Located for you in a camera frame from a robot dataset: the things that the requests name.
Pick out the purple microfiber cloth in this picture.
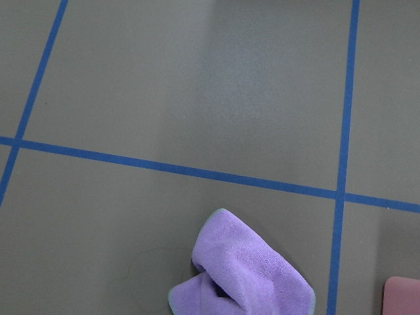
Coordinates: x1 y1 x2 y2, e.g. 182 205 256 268
169 209 316 314

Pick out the pink plastic tray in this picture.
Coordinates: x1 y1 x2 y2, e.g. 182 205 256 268
382 276 420 315

